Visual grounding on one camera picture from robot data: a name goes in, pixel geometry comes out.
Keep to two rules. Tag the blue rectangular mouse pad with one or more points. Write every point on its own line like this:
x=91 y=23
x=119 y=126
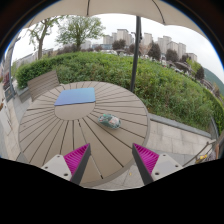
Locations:
x=75 y=96

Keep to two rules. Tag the grey slatted outdoor chair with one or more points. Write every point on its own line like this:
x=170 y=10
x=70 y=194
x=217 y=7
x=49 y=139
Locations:
x=42 y=84

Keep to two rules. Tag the thin sparse tree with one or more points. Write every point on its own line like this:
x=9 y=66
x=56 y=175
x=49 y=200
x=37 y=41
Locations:
x=40 y=40

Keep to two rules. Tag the distant apartment buildings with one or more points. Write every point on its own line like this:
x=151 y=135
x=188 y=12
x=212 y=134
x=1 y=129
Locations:
x=166 y=43

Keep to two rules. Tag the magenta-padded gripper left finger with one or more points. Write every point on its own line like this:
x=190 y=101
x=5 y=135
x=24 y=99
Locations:
x=76 y=158

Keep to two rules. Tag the dark metal post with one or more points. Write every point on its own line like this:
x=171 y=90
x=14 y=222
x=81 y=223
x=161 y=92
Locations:
x=11 y=71

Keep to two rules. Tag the beige patio umbrella with pole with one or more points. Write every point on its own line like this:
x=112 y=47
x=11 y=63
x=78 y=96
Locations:
x=135 y=53

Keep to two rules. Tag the transparent green computer mouse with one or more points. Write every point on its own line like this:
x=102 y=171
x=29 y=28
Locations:
x=109 y=121

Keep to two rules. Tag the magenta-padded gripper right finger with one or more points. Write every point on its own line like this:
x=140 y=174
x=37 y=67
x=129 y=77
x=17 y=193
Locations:
x=146 y=158

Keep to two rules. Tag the metal railing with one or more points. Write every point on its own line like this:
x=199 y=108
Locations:
x=203 y=151

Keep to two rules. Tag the full leafy green tree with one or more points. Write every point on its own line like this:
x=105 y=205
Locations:
x=79 y=30

